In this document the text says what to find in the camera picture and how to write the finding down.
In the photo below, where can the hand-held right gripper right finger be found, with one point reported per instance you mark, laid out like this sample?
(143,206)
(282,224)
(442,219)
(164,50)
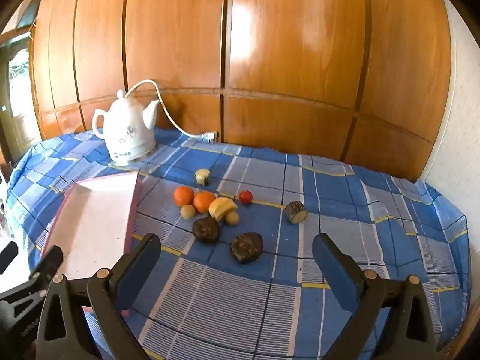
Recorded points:
(333,273)

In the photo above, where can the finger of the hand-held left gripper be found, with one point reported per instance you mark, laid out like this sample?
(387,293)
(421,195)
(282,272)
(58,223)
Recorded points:
(50,262)

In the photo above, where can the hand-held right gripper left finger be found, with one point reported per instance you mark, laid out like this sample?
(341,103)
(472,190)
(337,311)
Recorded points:
(137,273)

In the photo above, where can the white tray with pink rim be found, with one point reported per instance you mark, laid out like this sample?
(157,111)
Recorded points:
(97,225)

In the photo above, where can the large bark-covered log piece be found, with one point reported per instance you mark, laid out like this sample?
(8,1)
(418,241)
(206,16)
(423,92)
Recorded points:
(296,212)

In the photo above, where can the tan round fruit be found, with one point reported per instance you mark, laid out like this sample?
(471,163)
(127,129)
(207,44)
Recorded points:
(188,212)
(232,218)

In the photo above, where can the orange mandarin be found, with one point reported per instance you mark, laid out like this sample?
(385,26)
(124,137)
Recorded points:
(183,195)
(204,201)

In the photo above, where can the red tomato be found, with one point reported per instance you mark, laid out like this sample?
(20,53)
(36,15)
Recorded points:
(245,197)

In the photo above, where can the small yellow white piece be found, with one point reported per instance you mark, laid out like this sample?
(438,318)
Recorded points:
(202,177)

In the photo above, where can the blue checked blanket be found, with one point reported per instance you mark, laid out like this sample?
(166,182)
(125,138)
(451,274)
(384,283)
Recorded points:
(337,195)

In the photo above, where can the white ceramic electric kettle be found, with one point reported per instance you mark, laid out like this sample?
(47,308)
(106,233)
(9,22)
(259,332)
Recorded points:
(127,135)

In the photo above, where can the glass door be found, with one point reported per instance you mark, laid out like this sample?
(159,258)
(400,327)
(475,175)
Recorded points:
(17,82)

